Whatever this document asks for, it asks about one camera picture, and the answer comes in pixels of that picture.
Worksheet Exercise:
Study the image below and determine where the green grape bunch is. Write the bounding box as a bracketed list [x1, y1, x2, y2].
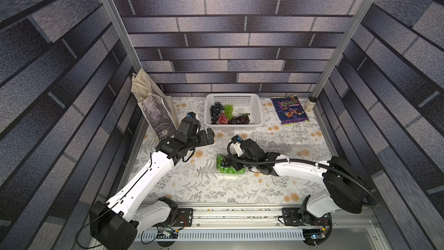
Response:
[224, 105, 234, 120]
[216, 155, 245, 175]

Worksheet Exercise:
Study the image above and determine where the small black grape bunch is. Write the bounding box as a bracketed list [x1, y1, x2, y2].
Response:
[220, 157, 233, 168]

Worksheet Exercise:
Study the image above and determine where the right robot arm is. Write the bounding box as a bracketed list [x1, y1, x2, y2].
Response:
[231, 149, 374, 218]

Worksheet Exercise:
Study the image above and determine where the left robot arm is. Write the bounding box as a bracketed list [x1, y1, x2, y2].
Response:
[90, 128, 214, 250]

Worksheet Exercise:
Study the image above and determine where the pink grape bunch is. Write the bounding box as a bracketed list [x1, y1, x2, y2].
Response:
[217, 113, 229, 125]

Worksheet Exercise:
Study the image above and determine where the dark blue grape bunch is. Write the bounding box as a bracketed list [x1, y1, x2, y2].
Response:
[210, 102, 224, 125]

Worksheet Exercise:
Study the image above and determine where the green grape bunch in basket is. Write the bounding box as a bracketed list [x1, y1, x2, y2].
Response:
[224, 105, 234, 120]

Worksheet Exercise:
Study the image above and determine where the dark red grape bunch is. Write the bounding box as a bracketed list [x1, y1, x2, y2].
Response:
[228, 114, 250, 125]

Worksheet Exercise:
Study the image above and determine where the beige tote bag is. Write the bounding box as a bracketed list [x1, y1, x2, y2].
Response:
[131, 69, 179, 140]

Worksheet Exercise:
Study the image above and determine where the white plastic basket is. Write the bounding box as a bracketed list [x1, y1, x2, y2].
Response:
[203, 93, 264, 131]

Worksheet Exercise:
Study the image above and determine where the purple candy bag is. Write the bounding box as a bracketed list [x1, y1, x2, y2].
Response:
[271, 95, 309, 126]

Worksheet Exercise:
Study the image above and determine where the black corrugated cable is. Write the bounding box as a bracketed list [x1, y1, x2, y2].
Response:
[227, 140, 380, 207]

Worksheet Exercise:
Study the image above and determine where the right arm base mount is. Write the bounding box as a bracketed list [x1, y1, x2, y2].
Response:
[280, 207, 331, 227]

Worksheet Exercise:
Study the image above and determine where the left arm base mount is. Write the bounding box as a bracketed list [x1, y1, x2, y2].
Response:
[163, 208, 194, 228]

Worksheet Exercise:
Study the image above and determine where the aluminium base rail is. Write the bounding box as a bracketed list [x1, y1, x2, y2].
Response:
[86, 203, 393, 250]

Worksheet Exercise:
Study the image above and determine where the aluminium frame post left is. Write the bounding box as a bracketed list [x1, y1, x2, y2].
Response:
[100, 0, 142, 72]

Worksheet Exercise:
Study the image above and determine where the aluminium frame post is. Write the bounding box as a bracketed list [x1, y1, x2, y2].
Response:
[310, 0, 374, 98]
[100, 0, 142, 72]

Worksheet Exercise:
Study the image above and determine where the aluminium frame post right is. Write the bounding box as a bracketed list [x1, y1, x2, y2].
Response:
[310, 0, 374, 98]

